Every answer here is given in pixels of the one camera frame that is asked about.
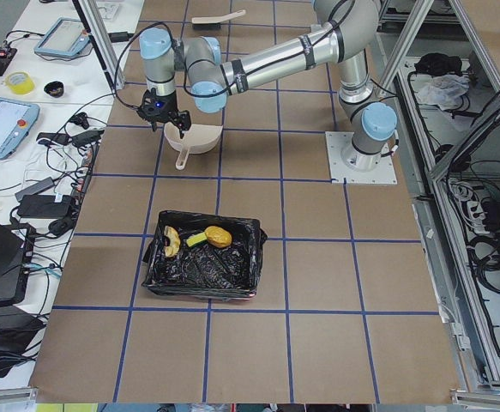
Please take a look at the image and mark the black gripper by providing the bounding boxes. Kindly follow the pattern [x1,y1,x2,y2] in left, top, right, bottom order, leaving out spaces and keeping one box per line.
[136,88,191,138]

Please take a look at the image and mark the beige plastic dustpan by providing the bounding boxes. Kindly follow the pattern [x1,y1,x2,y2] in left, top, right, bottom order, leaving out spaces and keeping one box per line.
[164,123,223,170]

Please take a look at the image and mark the beige hand brush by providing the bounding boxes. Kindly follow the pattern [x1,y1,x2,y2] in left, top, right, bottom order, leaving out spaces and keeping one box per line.
[191,9,246,30]

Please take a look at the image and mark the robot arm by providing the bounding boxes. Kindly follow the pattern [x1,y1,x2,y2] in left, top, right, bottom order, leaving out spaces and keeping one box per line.
[136,1,397,170]

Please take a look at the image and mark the pink bin with black bag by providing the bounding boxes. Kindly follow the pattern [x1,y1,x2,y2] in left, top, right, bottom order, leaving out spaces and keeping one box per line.
[142,210,268,300]

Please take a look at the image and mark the yellow sponge piece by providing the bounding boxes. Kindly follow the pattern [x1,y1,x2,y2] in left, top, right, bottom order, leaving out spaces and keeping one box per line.
[186,232,208,247]

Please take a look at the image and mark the orange potato-like lump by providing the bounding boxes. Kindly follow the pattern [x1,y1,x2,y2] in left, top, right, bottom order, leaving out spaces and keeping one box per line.
[204,226,232,249]

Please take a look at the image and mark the upper blue teach pendant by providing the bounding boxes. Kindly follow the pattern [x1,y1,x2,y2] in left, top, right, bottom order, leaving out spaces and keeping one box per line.
[33,17,90,59]

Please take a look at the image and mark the blue teach pendant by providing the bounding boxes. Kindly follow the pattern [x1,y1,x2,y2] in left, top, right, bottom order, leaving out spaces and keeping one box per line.
[0,97,40,160]
[33,17,90,59]

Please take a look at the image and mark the yellow tape roll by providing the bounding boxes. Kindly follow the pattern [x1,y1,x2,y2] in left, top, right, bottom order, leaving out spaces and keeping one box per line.
[4,71,35,95]

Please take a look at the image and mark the black power brick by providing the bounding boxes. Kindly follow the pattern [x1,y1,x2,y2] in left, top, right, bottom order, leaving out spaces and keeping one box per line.
[17,194,73,219]

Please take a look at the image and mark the lower blue teach pendant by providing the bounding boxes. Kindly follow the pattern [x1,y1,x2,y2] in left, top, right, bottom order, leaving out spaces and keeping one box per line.
[0,97,40,160]

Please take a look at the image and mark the crumpled white cloth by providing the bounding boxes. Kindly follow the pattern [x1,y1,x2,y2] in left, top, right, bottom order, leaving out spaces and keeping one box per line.
[416,74,470,110]

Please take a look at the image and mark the aluminium frame post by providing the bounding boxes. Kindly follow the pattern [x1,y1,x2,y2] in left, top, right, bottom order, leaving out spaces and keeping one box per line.
[72,0,125,92]

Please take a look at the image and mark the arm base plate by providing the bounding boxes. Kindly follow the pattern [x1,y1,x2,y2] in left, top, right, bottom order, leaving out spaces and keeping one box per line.
[325,131,397,185]

